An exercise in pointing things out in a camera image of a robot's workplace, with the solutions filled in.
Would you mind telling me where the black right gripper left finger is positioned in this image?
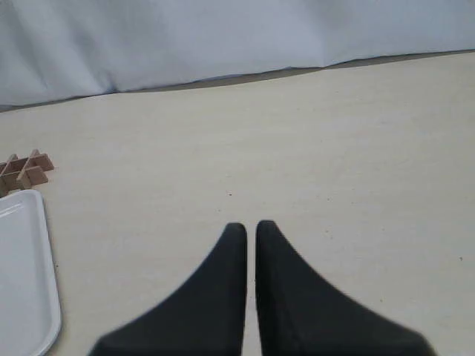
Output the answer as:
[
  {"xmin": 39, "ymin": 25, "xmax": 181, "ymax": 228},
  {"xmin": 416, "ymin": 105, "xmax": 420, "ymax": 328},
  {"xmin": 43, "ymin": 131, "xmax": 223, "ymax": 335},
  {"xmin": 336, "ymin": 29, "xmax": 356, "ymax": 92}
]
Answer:
[{"xmin": 91, "ymin": 222, "xmax": 247, "ymax": 355}]

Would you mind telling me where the white backdrop curtain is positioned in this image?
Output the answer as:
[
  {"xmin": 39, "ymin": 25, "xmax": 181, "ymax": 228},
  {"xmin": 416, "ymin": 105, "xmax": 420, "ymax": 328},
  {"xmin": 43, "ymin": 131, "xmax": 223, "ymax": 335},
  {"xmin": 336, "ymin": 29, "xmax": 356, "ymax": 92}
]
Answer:
[{"xmin": 1, "ymin": 1, "xmax": 474, "ymax": 108}]

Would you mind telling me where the white plastic tray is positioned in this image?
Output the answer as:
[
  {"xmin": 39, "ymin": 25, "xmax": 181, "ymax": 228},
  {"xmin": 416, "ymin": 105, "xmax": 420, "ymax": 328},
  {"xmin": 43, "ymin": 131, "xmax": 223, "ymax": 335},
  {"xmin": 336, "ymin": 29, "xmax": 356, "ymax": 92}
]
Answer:
[{"xmin": 1, "ymin": 190, "xmax": 62, "ymax": 355}]

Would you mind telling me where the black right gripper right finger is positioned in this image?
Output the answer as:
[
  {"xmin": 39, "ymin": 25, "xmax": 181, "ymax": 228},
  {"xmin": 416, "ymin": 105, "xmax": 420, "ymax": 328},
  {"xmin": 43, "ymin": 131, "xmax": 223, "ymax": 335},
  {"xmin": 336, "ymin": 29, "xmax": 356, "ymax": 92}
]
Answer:
[{"xmin": 255, "ymin": 220, "xmax": 435, "ymax": 355}]

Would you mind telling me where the wooden block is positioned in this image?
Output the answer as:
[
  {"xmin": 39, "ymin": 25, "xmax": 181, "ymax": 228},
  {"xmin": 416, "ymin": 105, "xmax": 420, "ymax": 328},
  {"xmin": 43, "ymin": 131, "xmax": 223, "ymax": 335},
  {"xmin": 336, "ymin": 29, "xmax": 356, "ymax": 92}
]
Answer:
[{"xmin": 1, "ymin": 149, "xmax": 54, "ymax": 198}]

